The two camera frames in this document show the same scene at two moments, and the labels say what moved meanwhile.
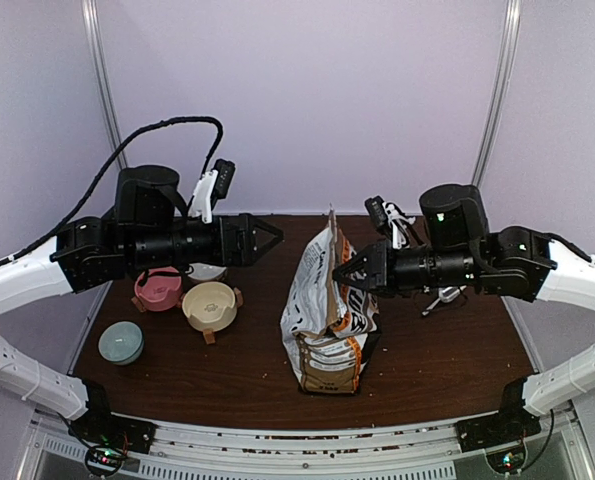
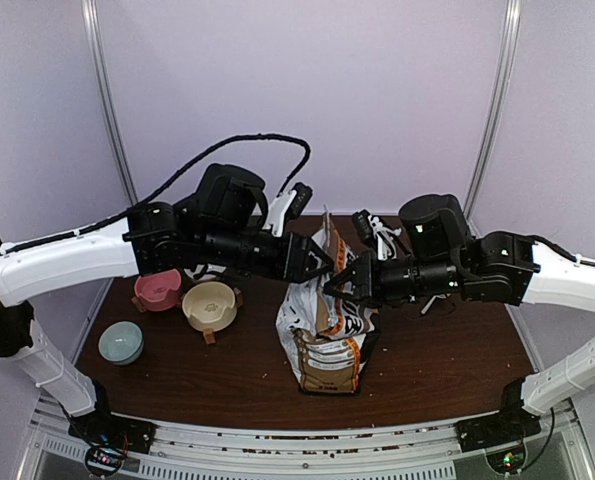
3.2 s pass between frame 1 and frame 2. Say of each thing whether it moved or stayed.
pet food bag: stayed
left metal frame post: stayed
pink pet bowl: stayed
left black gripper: moved
